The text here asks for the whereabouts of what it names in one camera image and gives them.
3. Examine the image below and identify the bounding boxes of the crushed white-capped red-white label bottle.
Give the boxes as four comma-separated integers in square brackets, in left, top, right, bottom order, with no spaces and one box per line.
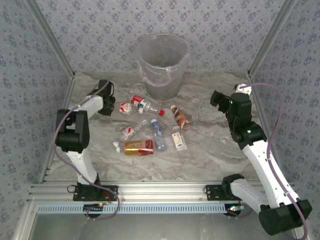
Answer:
[119,102,145,115]

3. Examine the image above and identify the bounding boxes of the red label clear bottle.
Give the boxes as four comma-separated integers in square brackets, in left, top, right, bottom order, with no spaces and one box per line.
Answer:
[131,94,166,117]

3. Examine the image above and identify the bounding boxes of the brown coffee drink bottle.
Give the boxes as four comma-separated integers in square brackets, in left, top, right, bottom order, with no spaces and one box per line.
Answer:
[170,104,193,130]

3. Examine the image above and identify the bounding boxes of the clear bottle white barcode label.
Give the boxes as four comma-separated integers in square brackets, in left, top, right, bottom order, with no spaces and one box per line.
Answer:
[171,125,188,152]

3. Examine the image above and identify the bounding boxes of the clear plastic bin liner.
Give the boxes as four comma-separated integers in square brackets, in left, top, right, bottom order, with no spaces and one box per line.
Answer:
[136,33,193,88]

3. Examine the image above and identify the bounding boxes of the translucent grey plastic bin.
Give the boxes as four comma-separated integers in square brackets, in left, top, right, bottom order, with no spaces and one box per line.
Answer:
[137,33,192,101]

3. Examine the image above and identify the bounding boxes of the crushed capless clear bottle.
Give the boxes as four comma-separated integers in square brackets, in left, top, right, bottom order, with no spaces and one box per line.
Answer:
[119,119,148,142]

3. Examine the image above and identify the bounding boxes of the blue water bottle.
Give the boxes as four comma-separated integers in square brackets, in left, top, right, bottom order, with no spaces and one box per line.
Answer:
[150,118,168,153]

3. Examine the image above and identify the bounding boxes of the right small circuit board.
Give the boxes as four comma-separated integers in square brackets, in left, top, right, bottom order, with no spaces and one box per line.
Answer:
[224,203,245,213]

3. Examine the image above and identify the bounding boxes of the small circuit board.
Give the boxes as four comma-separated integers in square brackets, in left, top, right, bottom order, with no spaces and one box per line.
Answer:
[224,203,245,213]
[83,203,105,212]

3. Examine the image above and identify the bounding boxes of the left small circuit board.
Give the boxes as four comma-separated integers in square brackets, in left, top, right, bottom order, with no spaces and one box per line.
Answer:
[83,203,105,212]

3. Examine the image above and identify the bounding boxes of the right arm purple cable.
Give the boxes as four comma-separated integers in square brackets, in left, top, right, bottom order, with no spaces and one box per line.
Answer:
[238,82,309,240]

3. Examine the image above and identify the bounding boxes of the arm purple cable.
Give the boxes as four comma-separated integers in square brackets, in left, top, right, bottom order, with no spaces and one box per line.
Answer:
[238,82,309,240]
[53,80,121,221]

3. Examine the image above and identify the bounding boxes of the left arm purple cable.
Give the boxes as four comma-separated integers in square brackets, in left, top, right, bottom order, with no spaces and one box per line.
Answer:
[53,80,121,221]

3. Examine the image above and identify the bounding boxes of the right aluminium upright post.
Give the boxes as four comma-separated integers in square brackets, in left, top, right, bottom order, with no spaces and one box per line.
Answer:
[247,0,300,76]

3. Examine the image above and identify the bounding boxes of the aluminium upright post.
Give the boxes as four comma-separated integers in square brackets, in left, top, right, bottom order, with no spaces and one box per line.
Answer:
[23,0,76,77]
[247,0,300,76]

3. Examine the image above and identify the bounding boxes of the left aluminium upright post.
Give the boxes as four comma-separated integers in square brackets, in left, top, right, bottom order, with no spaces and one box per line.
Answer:
[23,0,76,77]

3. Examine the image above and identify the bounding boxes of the left aluminium side rail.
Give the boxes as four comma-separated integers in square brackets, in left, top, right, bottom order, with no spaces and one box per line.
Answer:
[38,73,77,185]

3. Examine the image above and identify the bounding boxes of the aluminium cross rail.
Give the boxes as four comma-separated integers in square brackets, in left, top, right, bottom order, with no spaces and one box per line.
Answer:
[26,180,297,203]

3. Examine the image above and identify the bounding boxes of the light blue slotted cable duct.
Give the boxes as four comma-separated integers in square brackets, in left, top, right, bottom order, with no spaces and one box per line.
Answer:
[36,202,245,215]

